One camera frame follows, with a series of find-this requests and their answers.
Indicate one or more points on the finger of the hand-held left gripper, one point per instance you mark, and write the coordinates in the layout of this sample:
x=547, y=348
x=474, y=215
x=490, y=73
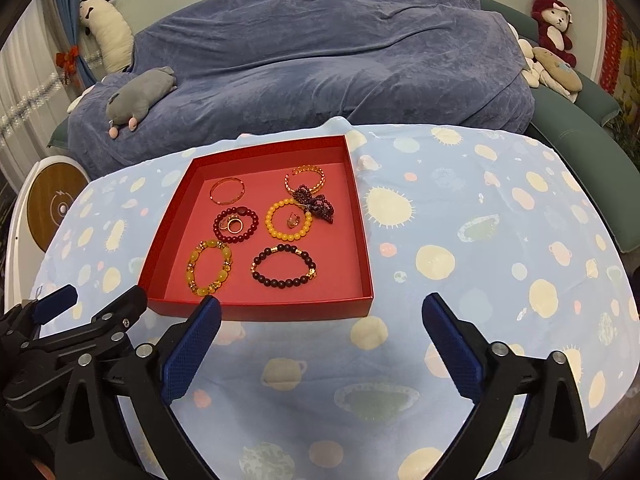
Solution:
x=52, y=304
x=112, y=320

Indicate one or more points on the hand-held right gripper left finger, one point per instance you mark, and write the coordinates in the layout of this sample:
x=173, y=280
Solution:
x=192, y=355

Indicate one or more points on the cream plush toy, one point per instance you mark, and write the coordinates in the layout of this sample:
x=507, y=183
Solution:
x=555, y=67

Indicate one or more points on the blue curtain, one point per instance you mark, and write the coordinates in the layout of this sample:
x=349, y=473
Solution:
x=75, y=10

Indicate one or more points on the red cardboard box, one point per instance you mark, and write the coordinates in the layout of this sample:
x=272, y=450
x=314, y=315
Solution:
x=330, y=280

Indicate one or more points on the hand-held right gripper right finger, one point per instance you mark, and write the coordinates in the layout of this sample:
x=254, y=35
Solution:
x=452, y=350

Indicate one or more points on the purple garnet bead strand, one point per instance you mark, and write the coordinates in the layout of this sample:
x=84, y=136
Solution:
x=320, y=207

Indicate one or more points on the red plush bear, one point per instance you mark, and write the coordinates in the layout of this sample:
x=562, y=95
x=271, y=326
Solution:
x=550, y=35

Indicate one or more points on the potted plant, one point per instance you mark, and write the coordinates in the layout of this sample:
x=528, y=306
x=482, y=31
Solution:
x=625, y=130

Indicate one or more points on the blue velvet blanket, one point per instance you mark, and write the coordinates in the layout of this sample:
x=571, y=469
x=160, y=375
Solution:
x=300, y=60

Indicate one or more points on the white round wooden-top device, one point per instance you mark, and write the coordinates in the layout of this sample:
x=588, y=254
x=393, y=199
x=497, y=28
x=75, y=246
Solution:
x=50, y=200

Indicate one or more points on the red patterned wall hanging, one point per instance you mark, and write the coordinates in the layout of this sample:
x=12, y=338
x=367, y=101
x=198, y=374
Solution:
x=612, y=45

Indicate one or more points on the red curtain bow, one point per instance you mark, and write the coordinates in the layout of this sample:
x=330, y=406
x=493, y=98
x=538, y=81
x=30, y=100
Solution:
x=70, y=60

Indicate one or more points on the patterned gold bangle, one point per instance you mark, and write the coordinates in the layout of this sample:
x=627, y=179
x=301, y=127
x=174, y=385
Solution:
x=305, y=168

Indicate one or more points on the white lace curtain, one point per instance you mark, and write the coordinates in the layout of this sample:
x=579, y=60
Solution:
x=30, y=100

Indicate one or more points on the grey plush mole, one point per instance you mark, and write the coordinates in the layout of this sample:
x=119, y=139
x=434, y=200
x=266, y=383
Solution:
x=140, y=90

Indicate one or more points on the thin gold bangle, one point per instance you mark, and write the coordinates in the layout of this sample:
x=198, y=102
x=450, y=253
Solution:
x=210, y=191

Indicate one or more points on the white plush cow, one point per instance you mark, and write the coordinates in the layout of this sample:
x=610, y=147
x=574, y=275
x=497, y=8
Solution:
x=115, y=35

